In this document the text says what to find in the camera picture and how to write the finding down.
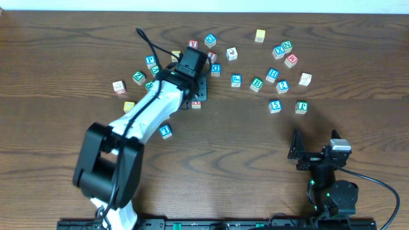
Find red A block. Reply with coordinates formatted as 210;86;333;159
191;102;202;109

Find red I block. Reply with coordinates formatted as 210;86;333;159
208;51;217;63

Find blue 2 block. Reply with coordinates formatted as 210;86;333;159
276;80;289;94

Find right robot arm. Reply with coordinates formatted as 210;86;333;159
288;129;359;229

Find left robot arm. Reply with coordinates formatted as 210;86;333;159
73;47;211;229

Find yellow O block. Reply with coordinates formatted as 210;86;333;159
171;50;181;63

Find blue D block lower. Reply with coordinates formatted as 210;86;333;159
211;63;221;77

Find blue d block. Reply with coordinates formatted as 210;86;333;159
204;33;217;49
211;63;221;77

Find red Y block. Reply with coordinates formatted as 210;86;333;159
188;40;199;49

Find green V block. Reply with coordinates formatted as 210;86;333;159
150;65;160;77

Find blue T block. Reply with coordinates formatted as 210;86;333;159
158;124;173;139

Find blue P block centre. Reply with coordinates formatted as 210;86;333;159
231;74;242;88

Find blue p block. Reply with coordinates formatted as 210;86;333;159
145;55;157;69
231;74;242;88

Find blue P block left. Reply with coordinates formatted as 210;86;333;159
145;55;157;69

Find green R block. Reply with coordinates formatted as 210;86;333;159
144;80;154;92

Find green J block right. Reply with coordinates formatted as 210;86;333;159
295;101;308;114

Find blue D block top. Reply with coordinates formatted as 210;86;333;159
204;33;217;49

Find blue 5 block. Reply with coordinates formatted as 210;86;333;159
268;100;282;114

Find green Z block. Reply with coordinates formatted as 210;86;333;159
132;71;146;86

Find white picture block centre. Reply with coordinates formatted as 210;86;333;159
226;47;238;61

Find green B block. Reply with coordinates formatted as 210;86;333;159
250;77;264;92

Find yellow C block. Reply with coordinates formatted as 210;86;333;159
123;101;135;113

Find white picture block right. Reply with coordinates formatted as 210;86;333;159
298;72;312;86

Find white picture block red edge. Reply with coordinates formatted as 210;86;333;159
112;80;127;95

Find blue H block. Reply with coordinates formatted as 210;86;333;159
266;68;279;83

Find yellow block top right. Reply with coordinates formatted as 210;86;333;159
254;29;266;43

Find red M block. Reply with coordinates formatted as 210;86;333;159
284;54;299;68

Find blue X block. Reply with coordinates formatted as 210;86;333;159
272;45;286;59

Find green N block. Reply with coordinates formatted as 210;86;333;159
281;40;293;54

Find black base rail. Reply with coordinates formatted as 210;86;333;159
56;218;378;230

